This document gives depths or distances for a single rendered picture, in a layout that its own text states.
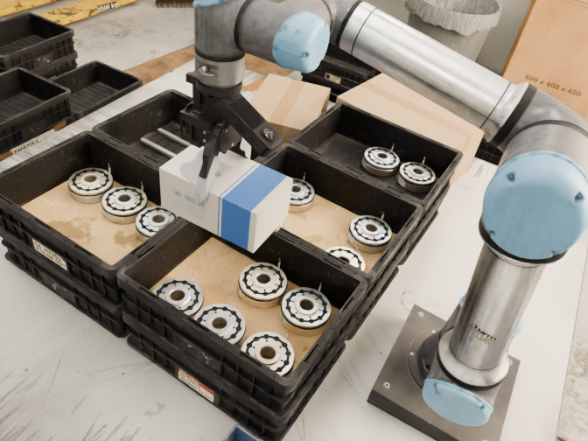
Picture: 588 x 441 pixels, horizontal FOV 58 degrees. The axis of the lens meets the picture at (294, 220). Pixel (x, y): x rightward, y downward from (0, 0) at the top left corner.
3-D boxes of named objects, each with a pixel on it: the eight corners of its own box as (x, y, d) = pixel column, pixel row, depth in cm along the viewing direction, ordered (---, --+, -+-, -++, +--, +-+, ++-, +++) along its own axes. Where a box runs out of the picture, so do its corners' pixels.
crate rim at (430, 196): (462, 159, 147) (465, 152, 145) (423, 213, 127) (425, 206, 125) (339, 107, 160) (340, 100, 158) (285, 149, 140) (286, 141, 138)
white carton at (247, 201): (287, 216, 99) (293, 178, 93) (253, 253, 91) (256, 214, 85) (200, 175, 105) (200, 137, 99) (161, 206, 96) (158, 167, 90)
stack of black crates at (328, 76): (375, 110, 316) (389, 58, 294) (355, 131, 296) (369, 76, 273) (317, 88, 328) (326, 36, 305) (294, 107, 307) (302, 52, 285)
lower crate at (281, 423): (348, 347, 120) (359, 315, 112) (275, 453, 100) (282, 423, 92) (211, 265, 133) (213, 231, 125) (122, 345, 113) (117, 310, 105)
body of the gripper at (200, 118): (206, 123, 93) (207, 59, 85) (248, 141, 90) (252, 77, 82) (179, 143, 88) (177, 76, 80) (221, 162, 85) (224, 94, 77)
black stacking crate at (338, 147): (450, 186, 153) (464, 154, 146) (411, 241, 133) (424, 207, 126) (333, 134, 166) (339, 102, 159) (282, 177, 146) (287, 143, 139)
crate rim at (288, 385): (367, 289, 107) (370, 281, 105) (288, 398, 86) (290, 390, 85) (213, 204, 120) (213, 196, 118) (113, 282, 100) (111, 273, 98)
